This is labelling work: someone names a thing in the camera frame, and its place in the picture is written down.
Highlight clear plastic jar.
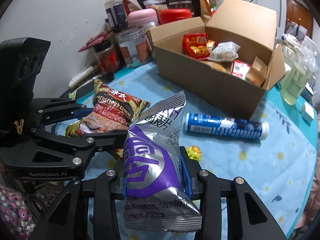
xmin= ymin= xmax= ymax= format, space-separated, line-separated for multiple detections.
xmin=116 ymin=27 xmax=152 ymax=67

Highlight dark jar with white lid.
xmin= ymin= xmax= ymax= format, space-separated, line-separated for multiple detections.
xmin=104 ymin=0 xmax=129 ymax=33

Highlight blue floral tablecloth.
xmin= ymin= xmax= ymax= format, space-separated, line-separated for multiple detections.
xmin=54 ymin=60 xmax=319 ymax=240

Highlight green liquid bottle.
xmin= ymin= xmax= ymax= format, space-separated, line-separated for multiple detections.
xmin=279 ymin=60 xmax=312 ymax=105

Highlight red snack bag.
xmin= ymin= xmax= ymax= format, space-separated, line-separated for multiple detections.
xmin=117 ymin=0 xmax=140 ymax=14

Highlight black lidded chili jar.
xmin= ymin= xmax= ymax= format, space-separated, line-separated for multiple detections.
xmin=93 ymin=39 xmax=121 ymax=75

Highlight small brown carton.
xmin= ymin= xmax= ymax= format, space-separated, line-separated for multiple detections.
xmin=246 ymin=56 xmax=272 ymax=88

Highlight blue cookie tube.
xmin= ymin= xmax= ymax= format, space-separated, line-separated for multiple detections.
xmin=184 ymin=112 xmax=270 ymax=143

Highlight dark red sachets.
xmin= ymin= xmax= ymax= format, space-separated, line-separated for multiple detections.
xmin=78 ymin=31 xmax=113 ymax=53

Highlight red white snack packet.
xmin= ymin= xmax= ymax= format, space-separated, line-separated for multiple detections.
xmin=231 ymin=60 xmax=252 ymax=78

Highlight yellow green wrapped candy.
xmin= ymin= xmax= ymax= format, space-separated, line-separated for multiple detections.
xmin=186 ymin=145 xmax=203 ymax=160

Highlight white green snack packet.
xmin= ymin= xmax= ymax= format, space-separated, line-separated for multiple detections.
xmin=208 ymin=42 xmax=241 ymax=62

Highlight red lidded jar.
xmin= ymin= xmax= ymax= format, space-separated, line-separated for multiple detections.
xmin=159 ymin=8 xmax=194 ymax=25

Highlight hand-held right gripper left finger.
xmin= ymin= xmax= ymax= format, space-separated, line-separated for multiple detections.
xmin=27 ymin=166 xmax=128 ymax=240

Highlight silver purple snack packet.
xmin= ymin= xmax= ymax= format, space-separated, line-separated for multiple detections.
xmin=121 ymin=90 xmax=203 ymax=230

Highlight grey backpack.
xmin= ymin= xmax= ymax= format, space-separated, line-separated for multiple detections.
xmin=285 ymin=21 xmax=309 ymax=40

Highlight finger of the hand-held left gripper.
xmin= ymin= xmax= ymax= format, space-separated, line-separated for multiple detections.
xmin=5 ymin=127 xmax=128 ymax=167
xmin=30 ymin=97 xmax=88 ymax=130

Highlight brown cardboard box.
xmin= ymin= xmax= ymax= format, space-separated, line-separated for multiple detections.
xmin=145 ymin=0 xmax=287 ymax=120

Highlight white adapter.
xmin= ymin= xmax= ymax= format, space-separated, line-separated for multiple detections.
xmin=301 ymin=102 xmax=316 ymax=124

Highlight dark floral cloth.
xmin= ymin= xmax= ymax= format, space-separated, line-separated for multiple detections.
xmin=0 ymin=177 xmax=60 ymax=240

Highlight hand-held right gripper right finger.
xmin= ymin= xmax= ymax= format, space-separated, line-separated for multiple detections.
xmin=179 ymin=146 xmax=288 ymax=240

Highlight brown green cereal packet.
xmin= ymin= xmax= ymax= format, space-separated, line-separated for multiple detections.
xmin=65 ymin=79 xmax=152 ymax=160

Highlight clear plastic bag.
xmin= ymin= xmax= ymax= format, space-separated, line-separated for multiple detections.
xmin=299 ymin=36 xmax=318 ymax=65

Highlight pink lidded jar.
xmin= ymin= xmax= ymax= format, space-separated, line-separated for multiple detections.
xmin=127 ymin=8 xmax=160 ymax=32

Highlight brown wooden door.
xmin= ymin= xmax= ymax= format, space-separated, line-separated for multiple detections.
xmin=285 ymin=0 xmax=314 ymax=39

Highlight white thermos jug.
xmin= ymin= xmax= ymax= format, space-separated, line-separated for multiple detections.
xmin=276 ymin=34 xmax=300 ymax=63

